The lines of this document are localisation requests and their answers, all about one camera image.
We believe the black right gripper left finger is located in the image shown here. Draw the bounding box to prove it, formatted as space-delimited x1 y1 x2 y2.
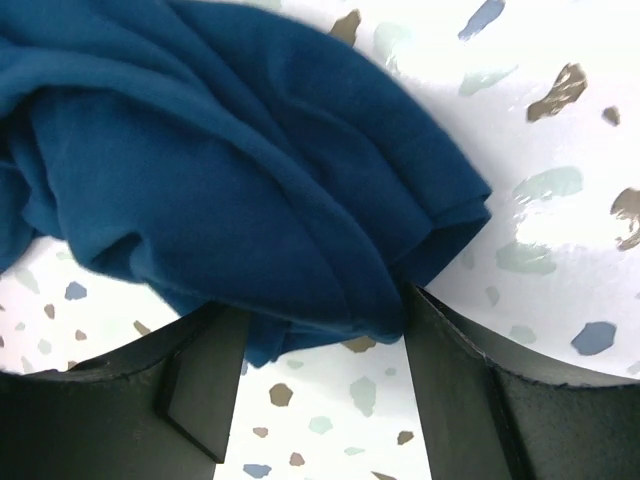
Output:
1 304 249 480

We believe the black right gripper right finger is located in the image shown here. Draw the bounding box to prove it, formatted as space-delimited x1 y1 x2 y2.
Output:
404 286 639 480

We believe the navy blue printed t-shirt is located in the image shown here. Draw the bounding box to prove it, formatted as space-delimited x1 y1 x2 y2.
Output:
1 1 491 367

